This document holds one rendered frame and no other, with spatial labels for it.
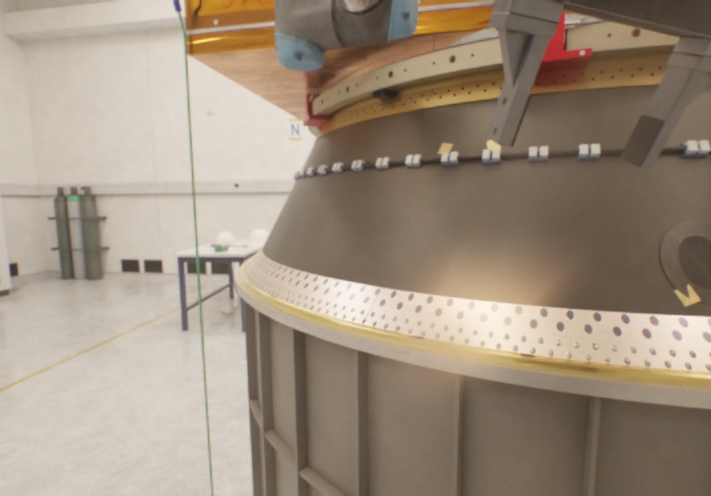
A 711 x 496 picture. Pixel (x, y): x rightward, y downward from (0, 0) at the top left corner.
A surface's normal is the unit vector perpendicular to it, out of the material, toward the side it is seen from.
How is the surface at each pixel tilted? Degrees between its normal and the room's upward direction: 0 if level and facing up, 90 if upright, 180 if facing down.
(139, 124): 90
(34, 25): 90
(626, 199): 62
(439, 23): 90
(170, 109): 90
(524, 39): 113
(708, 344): 43
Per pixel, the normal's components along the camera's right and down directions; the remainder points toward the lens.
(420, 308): -0.38, -0.65
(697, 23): 0.10, 0.51
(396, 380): -0.58, 0.11
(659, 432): -0.27, 0.12
